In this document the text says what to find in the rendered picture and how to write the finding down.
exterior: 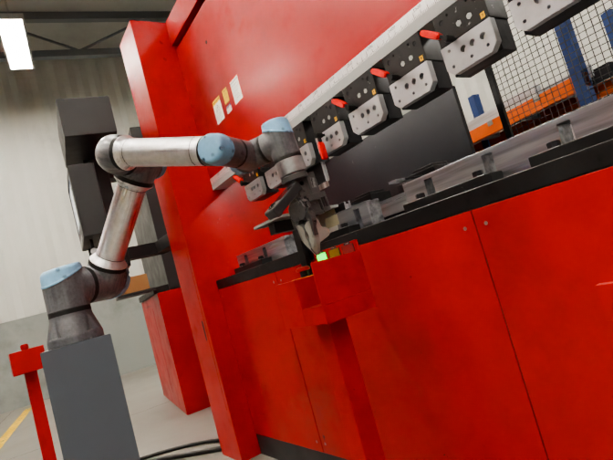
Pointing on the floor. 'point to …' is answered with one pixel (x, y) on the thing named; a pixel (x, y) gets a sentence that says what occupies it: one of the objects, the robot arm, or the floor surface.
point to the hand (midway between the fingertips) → (314, 251)
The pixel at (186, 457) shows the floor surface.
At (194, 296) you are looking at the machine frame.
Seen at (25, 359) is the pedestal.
